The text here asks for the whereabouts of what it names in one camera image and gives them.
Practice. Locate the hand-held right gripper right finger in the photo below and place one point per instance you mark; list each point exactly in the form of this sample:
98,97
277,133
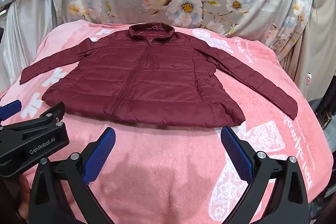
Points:
236,153

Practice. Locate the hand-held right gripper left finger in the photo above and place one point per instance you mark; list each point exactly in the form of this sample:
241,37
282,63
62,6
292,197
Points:
100,155

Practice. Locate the pink printed blanket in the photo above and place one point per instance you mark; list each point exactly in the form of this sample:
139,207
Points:
162,161

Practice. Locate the beige curtain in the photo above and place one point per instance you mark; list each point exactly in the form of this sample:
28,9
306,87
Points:
324,43

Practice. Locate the silver satin curtain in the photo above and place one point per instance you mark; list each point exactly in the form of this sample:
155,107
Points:
26,29

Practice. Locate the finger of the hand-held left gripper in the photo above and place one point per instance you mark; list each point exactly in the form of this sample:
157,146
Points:
10,108
48,115

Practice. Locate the maroon puffer jacket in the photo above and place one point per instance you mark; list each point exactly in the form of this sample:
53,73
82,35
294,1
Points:
147,82

